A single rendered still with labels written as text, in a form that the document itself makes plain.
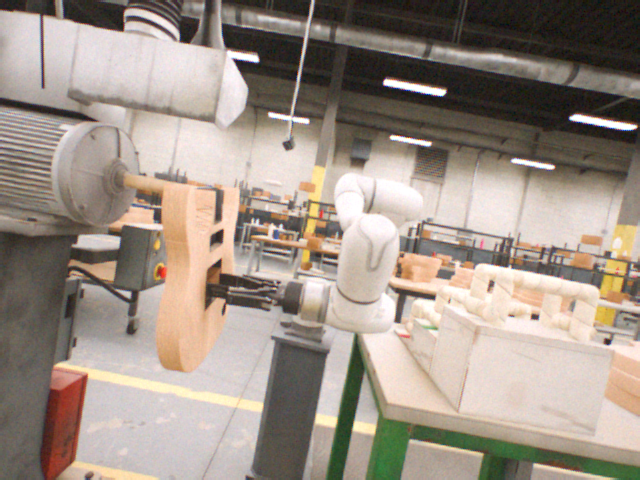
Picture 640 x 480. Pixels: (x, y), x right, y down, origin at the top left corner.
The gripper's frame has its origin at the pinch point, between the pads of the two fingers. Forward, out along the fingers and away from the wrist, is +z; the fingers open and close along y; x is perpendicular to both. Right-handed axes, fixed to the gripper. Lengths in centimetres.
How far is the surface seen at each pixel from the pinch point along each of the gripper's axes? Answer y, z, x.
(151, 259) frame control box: 25.4, 29.4, -6.7
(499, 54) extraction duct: 476, -241, 248
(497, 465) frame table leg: 26, -97, -59
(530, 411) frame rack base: -16, -67, -7
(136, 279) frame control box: 22.4, 32.2, -13.0
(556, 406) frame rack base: -15, -71, -6
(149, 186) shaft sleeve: 6.9, 21.0, 18.7
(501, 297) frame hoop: -12, -57, 12
